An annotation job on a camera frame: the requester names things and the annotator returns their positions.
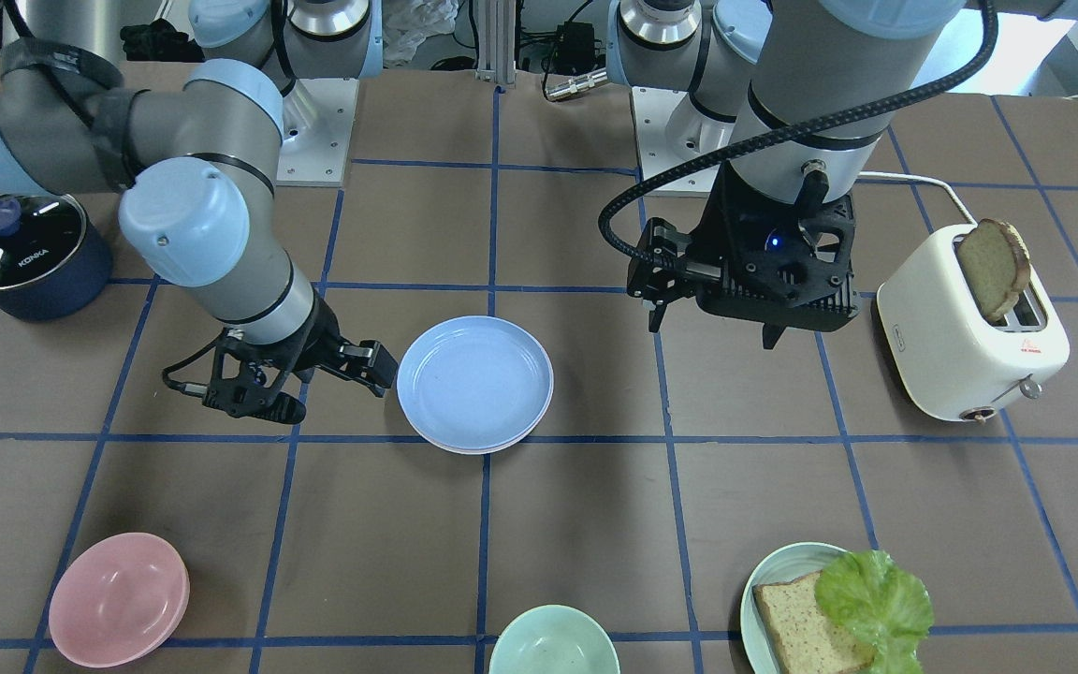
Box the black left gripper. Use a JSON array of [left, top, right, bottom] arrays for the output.
[[626, 165, 741, 333]]

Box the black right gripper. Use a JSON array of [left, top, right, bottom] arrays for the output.
[[258, 290, 399, 389]]

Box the blue plate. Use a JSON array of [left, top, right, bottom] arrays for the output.
[[397, 315, 555, 419]]

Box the pink plate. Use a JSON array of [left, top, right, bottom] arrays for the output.
[[407, 410, 545, 455]]

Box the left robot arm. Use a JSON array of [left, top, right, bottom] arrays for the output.
[[598, 1, 1078, 348]]

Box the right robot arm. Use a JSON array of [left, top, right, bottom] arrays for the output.
[[0, 1, 397, 415]]

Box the white toaster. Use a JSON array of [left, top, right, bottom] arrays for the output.
[[876, 225, 1072, 422]]

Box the green plate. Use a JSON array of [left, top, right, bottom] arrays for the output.
[[736, 542, 847, 673]]

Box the toast slice in toaster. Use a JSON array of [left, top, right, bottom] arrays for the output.
[[954, 218, 1032, 324]]

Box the green bowl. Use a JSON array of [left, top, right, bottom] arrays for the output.
[[488, 605, 620, 673]]

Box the pink bowl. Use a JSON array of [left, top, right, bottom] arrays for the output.
[[49, 532, 191, 668]]

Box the blue saucepan with lid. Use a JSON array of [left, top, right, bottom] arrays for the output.
[[0, 195, 114, 324]]

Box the green lettuce leaf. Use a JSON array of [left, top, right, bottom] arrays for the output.
[[814, 549, 934, 673]]

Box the bread slice on plate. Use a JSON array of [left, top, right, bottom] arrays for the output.
[[754, 570, 874, 673]]

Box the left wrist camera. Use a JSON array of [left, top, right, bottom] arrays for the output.
[[689, 192, 861, 350]]

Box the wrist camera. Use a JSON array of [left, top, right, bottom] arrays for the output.
[[689, 192, 861, 350], [161, 326, 307, 426]]

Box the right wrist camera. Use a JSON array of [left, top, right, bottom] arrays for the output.
[[161, 326, 307, 426]]

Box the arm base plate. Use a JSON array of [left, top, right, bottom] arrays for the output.
[[632, 88, 735, 180], [275, 80, 360, 188]]

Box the white toaster cable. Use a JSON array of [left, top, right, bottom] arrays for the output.
[[855, 170, 980, 226]]

